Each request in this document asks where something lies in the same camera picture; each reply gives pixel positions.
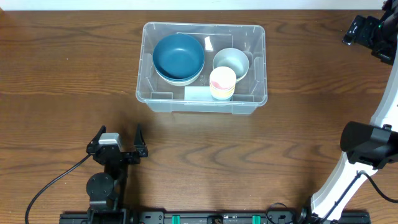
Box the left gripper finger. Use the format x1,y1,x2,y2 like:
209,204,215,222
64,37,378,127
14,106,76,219
134,124,148,157
86,125,106,152

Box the large cream bowl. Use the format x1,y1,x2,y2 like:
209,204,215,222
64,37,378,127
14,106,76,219
159,73,200,86

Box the dark blue bowl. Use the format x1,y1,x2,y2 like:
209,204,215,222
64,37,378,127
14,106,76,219
152,34,205,65
154,63,205,80

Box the cream cup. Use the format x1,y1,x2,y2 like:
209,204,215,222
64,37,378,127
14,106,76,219
211,93,233,97

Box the yellow cup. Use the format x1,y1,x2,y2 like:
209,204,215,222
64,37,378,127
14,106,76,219
210,84,235,95
210,88,234,99

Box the light blue cup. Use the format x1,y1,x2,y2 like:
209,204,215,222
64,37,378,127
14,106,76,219
211,95,232,101

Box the pink cup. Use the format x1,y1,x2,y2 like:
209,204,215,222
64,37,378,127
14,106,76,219
210,67,236,90

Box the small grey bowl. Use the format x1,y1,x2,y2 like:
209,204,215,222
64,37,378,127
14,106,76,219
213,48,250,82

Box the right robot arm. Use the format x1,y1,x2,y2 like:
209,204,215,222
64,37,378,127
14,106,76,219
302,13,397,223

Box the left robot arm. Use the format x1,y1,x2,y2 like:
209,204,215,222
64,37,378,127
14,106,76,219
86,125,149,224

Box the clear plastic storage container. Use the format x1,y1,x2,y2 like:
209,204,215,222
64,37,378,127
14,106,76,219
136,22,268,114

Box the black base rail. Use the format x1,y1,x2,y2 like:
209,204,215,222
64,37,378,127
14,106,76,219
58,210,371,224

